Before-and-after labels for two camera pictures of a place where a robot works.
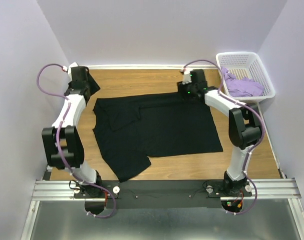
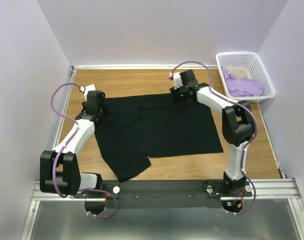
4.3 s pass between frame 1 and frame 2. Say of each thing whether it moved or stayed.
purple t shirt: stayed
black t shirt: stayed
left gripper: moved
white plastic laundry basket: stayed
